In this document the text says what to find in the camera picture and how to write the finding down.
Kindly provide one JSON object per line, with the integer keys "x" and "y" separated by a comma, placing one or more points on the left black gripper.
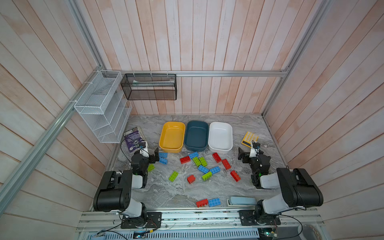
{"x": 151, "y": 156}

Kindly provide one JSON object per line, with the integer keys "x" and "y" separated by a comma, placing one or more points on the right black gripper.
{"x": 247, "y": 157}

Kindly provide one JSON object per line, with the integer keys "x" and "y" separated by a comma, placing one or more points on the small green lego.
{"x": 151, "y": 167}

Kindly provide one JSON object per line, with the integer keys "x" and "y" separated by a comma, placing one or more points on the blue lego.
{"x": 163, "y": 161}
{"x": 163, "y": 155}
{"x": 214, "y": 202}
{"x": 203, "y": 169}
{"x": 215, "y": 170}
{"x": 194, "y": 155}

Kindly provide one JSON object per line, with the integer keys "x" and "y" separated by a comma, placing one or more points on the red square lego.
{"x": 191, "y": 179}

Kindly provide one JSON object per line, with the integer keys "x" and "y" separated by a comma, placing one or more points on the red lego front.
{"x": 202, "y": 203}

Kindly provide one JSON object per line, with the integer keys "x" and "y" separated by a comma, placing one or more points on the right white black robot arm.
{"x": 298, "y": 189}

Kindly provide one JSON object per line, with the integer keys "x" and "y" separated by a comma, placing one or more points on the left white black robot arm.
{"x": 114, "y": 193}

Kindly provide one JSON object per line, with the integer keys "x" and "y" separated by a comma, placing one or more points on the purple book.
{"x": 133, "y": 137}

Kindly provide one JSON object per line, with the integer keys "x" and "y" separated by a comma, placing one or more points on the yellow calculator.
{"x": 248, "y": 139}

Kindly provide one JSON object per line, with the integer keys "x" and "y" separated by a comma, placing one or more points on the green lego lower left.
{"x": 173, "y": 176}

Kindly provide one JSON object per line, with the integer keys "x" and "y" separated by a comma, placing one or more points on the yellow rectangular tray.
{"x": 172, "y": 137}

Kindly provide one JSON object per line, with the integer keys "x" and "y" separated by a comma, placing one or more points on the light blue stapler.
{"x": 241, "y": 201}

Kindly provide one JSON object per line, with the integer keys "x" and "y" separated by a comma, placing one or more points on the white rectangular tray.
{"x": 220, "y": 137}

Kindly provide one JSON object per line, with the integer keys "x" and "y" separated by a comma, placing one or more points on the green lego lower centre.
{"x": 207, "y": 176}

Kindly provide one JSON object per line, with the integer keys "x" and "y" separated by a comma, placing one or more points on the green lego centre left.
{"x": 196, "y": 161}

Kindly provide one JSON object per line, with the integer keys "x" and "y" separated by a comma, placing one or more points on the blue lego front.
{"x": 214, "y": 202}

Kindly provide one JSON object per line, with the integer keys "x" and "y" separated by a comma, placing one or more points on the green lego centre right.
{"x": 203, "y": 161}

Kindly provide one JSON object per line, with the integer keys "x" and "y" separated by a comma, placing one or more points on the dark teal rectangular tray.
{"x": 196, "y": 136}

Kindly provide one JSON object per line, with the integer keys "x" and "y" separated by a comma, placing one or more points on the black mesh basket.
{"x": 150, "y": 87}

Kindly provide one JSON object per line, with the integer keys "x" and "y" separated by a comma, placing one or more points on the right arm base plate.
{"x": 255, "y": 218}

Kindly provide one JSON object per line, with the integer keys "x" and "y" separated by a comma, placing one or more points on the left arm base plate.
{"x": 151, "y": 220}

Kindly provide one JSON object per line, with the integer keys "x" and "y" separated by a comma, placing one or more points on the white wire mesh shelf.
{"x": 103, "y": 107}

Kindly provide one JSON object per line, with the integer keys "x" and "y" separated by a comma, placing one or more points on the aluminium front rail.
{"x": 173, "y": 219}

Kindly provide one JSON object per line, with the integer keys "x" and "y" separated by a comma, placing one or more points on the aluminium back frame bar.
{"x": 229, "y": 73}

